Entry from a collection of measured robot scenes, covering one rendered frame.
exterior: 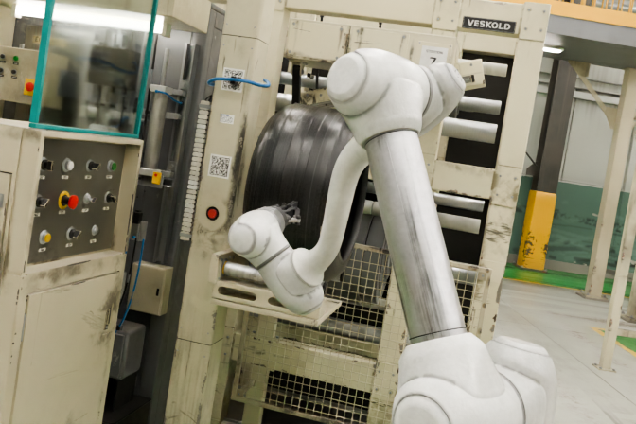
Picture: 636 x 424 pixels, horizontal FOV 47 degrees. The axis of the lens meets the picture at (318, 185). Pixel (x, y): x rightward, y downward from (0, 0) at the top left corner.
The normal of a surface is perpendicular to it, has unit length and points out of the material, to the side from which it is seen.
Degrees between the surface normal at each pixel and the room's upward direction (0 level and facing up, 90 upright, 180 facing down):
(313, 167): 71
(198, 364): 90
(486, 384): 58
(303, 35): 90
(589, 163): 90
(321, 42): 90
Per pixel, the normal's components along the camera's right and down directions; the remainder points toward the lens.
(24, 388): 0.96, 0.17
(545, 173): 0.02, 0.06
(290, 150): -0.14, -0.42
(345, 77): -0.67, -0.19
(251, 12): -0.23, 0.01
